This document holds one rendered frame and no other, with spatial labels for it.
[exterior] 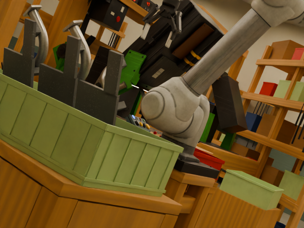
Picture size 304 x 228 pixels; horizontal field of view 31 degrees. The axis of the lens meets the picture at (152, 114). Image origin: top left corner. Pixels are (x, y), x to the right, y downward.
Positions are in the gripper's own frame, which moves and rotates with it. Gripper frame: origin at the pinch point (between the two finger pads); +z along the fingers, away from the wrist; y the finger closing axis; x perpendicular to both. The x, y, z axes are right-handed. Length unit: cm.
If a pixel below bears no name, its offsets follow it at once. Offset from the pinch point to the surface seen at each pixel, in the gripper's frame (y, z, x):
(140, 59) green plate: -29.5, 7.4, 39.5
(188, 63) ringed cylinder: -14, -2, 62
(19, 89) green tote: 21, 37, -89
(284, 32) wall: -299, -225, 926
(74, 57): 30, 23, -82
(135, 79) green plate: -29, 18, 42
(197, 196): 43, 55, 11
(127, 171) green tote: 56, 46, -74
